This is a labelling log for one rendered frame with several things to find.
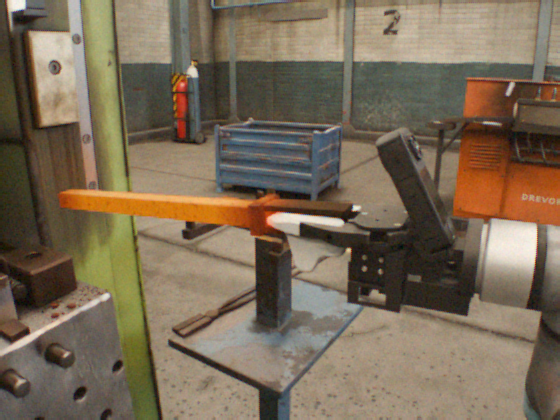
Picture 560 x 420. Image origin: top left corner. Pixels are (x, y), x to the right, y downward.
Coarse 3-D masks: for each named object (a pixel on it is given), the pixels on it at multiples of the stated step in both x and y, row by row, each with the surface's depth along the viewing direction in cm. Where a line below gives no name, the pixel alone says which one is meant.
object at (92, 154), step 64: (0, 0) 67; (64, 0) 75; (0, 64) 72; (0, 128) 77; (64, 128) 80; (0, 192) 84; (128, 192) 99; (128, 256) 102; (128, 320) 105; (128, 384) 106
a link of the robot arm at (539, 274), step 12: (540, 228) 33; (552, 228) 33; (540, 240) 32; (552, 240) 32; (540, 252) 32; (552, 252) 32; (540, 264) 32; (552, 264) 31; (540, 276) 32; (552, 276) 31; (540, 288) 32; (552, 288) 31; (528, 300) 37; (540, 300) 32; (552, 300) 32; (552, 312) 33; (552, 324) 33
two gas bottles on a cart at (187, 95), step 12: (192, 60) 741; (192, 72) 732; (180, 84) 751; (192, 84) 735; (180, 96) 755; (192, 96) 744; (180, 108) 762; (192, 108) 751; (180, 120) 768; (192, 120) 752; (180, 132) 777; (192, 132) 765
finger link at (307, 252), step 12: (276, 216) 44; (288, 216) 43; (300, 216) 43; (312, 216) 42; (324, 216) 42; (276, 228) 44; (288, 228) 42; (288, 240) 44; (300, 240) 43; (312, 240) 42; (300, 252) 43; (312, 252) 43; (324, 252) 42; (336, 252) 41; (300, 264) 44; (312, 264) 43
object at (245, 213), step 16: (64, 192) 62; (80, 192) 61; (96, 192) 60; (112, 192) 59; (80, 208) 60; (96, 208) 58; (112, 208) 57; (128, 208) 55; (144, 208) 54; (160, 208) 52; (176, 208) 51; (192, 208) 50; (208, 208) 49; (224, 208) 47; (240, 208) 46; (256, 208) 44; (272, 208) 44; (288, 208) 44; (304, 208) 43; (320, 208) 42; (336, 208) 42; (352, 208) 43; (224, 224) 48; (240, 224) 47; (256, 224) 45
